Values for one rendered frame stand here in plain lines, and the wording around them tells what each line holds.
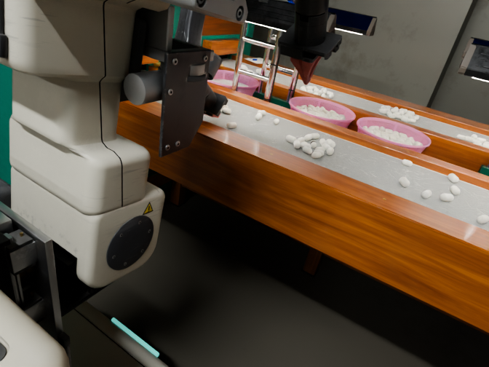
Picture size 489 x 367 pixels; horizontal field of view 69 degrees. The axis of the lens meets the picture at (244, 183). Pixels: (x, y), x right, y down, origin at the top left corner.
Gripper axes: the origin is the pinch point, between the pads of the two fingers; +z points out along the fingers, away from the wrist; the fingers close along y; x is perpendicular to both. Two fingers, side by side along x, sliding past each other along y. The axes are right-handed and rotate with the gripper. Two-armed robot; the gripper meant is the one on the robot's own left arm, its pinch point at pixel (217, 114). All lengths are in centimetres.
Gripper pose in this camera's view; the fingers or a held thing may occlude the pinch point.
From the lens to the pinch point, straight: 117.5
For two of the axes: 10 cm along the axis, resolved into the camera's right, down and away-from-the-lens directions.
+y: -8.5, -3.8, 3.6
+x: -4.5, 8.8, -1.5
